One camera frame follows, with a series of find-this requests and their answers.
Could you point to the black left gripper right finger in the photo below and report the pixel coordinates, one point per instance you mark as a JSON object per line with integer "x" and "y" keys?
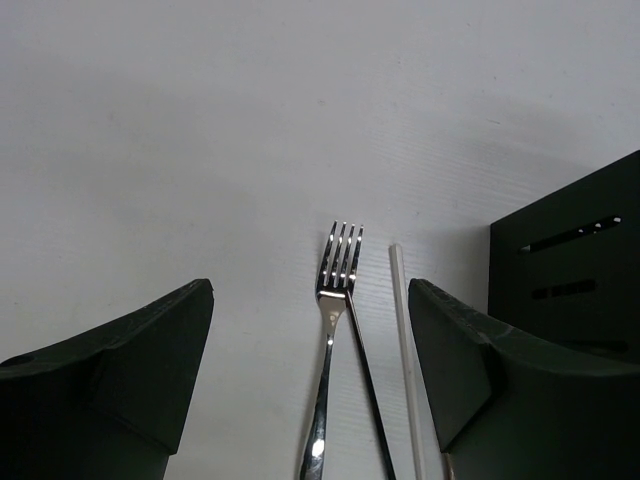
{"x": 509, "y": 405}

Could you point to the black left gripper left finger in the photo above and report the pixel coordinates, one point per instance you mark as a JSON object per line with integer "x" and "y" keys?
{"x": 109, "y": 403}

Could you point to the silver metal fork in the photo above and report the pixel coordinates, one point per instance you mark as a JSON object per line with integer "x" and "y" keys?
{"x": 335, "y": 282}

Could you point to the black utensil container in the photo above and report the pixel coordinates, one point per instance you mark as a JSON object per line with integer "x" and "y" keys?
{"x": 565, "y": 268}

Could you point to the black chopstick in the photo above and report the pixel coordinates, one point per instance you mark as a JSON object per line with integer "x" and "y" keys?
{"x": 385, "y": 453}

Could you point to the white chopstick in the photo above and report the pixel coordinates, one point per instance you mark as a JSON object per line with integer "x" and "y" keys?
{"x": 400, "y": 291}

